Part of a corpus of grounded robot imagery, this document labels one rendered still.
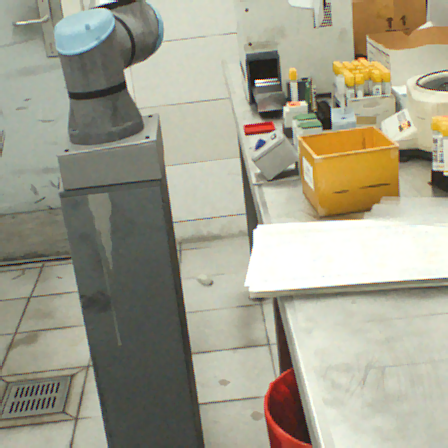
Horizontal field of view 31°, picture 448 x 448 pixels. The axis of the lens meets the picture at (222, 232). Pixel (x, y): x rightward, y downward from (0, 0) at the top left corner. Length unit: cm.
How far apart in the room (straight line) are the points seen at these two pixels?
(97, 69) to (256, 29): 60
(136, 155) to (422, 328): 78
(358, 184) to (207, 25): 216
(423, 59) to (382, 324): 97
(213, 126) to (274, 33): 143
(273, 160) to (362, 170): 23
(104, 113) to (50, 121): 185
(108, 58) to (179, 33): 181
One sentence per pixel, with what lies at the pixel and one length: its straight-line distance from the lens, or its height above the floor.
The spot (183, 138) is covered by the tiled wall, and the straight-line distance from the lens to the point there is 346.
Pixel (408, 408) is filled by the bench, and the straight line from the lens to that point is 82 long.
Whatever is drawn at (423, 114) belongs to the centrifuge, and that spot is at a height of 96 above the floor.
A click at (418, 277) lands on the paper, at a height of 89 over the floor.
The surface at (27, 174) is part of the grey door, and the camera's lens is 351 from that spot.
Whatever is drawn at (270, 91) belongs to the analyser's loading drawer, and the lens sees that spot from 197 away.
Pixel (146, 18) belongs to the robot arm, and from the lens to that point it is 170.
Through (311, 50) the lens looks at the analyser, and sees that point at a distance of 208.
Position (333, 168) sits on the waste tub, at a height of 95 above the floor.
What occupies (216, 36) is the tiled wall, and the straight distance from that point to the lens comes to 338.
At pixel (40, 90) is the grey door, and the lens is 341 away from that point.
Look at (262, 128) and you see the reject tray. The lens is 184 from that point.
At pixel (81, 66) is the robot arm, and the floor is 110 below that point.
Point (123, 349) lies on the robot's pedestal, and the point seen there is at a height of 51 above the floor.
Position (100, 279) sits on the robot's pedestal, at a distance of 166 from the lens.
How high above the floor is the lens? 134
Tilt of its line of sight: 21 degrees down
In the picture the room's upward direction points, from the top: 7 degrees counter-clockwise
